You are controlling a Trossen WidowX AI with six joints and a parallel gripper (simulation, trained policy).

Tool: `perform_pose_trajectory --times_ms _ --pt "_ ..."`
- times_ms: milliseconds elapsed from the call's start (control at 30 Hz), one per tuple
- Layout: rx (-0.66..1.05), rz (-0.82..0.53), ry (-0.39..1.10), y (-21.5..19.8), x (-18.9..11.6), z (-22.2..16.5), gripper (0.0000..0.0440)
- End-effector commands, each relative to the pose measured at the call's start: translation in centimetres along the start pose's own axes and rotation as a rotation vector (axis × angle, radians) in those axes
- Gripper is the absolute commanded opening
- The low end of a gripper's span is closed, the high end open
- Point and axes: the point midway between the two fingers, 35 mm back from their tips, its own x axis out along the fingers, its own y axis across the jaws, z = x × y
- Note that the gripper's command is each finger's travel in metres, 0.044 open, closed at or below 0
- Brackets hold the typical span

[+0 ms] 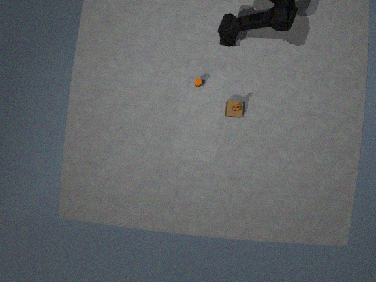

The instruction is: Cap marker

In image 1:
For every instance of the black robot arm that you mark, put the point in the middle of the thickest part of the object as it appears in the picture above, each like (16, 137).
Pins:
(280, 17)

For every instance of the brown wooden block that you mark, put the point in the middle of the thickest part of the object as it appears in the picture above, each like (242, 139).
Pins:
(234, 113)

